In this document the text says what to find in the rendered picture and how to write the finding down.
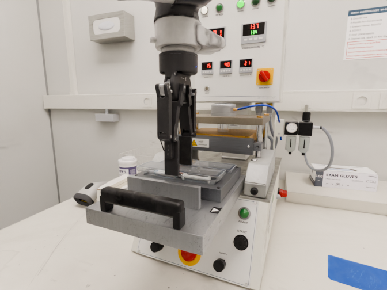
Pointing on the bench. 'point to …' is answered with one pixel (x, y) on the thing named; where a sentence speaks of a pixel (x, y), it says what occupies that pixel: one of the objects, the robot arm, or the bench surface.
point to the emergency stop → (188, 255)
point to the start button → (240, 242)
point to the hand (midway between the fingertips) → (179, 156)
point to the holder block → (226, 182)
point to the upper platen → (222, 130)
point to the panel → (219, 247)
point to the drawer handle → (144, 203)
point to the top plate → (217, 115)
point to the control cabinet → (245, 58)
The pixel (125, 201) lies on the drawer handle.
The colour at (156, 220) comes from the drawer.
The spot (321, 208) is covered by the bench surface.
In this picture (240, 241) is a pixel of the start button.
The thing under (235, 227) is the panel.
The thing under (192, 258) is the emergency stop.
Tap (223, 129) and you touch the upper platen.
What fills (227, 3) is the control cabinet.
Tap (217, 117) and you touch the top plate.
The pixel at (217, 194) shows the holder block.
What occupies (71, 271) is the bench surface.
